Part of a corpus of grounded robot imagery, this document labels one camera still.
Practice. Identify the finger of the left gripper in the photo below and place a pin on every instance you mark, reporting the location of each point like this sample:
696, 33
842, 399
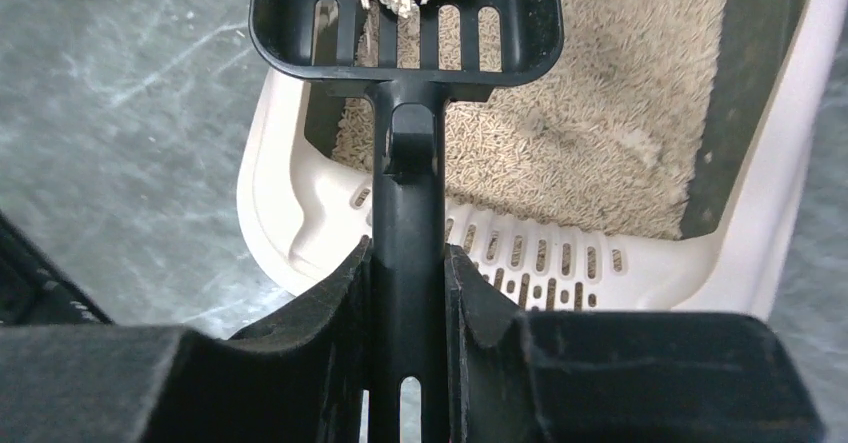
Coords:
36, 292

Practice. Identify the cat litter pile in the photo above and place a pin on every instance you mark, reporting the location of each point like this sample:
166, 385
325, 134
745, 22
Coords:
607, 140

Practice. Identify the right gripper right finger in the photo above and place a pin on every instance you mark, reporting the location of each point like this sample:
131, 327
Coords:
558, 376

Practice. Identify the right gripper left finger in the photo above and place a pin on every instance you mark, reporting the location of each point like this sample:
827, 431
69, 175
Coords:
297, 375

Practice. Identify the black litter scoop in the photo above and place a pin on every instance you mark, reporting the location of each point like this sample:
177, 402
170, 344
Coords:
388, 299

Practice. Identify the beige litter box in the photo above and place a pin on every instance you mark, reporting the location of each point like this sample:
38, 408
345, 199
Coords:
300, 213

